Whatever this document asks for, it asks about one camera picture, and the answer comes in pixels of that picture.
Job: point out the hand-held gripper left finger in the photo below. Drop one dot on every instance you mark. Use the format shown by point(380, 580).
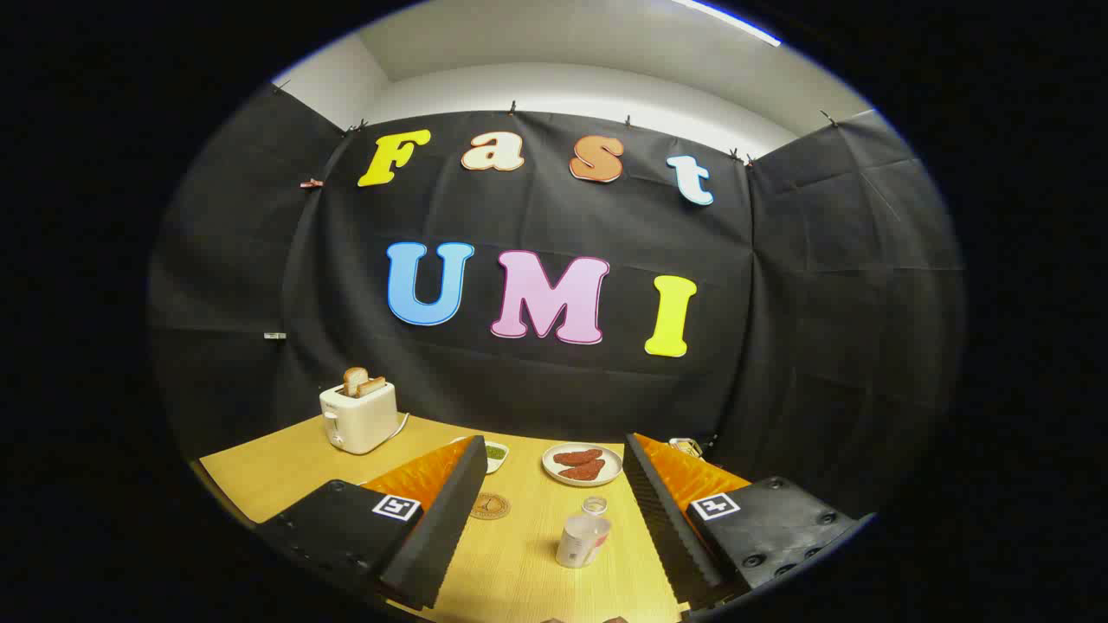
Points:
point(441, 528)

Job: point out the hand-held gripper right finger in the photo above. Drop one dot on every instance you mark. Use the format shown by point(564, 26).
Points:
point(666, 519)

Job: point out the round cork coaster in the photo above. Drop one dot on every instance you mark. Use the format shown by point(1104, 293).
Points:
point(490, 507)

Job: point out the clear plastic juice bottle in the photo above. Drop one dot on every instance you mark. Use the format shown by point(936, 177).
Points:
point(582, 541)

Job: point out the white round plate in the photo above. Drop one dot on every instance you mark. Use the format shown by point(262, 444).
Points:
point(606, 459)

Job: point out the white divided seasoning dish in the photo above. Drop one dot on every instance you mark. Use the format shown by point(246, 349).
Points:
point(496, 454)

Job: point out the red meat patty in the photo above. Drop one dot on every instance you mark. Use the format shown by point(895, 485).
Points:
point(584, 471)
point(576, 456)

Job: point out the wooden table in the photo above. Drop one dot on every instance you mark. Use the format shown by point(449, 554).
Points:
point(537, 571)

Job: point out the cream toaster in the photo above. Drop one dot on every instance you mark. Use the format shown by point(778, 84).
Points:
point(359, 424)

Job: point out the toasted bread slice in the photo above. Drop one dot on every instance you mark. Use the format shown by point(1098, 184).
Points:
point(372, 386)
point(353, 381)

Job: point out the black backdrop cloth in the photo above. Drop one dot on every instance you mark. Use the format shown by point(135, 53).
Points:
point(537, 389)

